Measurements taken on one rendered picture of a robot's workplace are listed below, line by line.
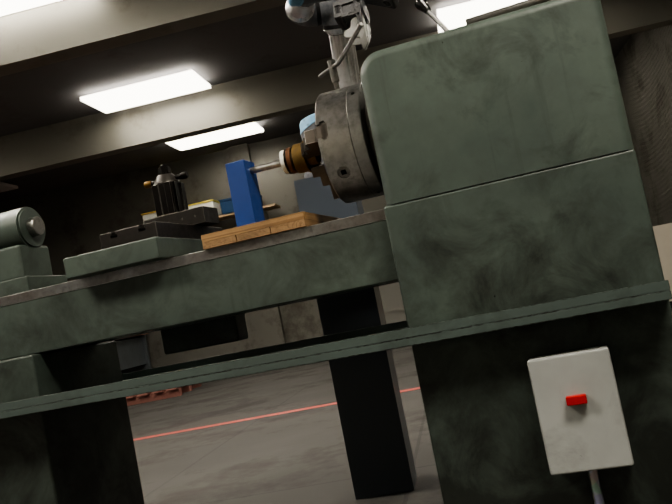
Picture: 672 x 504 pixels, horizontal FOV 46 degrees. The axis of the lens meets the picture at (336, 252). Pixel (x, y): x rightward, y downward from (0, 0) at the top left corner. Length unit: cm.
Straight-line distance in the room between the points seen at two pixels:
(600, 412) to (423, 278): 51
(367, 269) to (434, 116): 42
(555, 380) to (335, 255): 63
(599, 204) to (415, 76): 54
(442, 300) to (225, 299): 60
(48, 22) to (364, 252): 461
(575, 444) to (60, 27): 514
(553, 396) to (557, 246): 34
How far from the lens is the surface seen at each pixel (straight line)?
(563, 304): 185
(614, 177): 194
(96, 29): 617
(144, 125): 917
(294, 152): 226
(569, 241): 193
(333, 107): 214
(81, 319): 241
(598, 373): 187
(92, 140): 939
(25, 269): 265
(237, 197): 231
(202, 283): 221
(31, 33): 639
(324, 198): 274
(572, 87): 197
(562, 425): 189
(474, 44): 201
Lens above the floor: 64
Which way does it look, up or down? 4 degrees up
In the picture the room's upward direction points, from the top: 11 degrees counter-clockwise
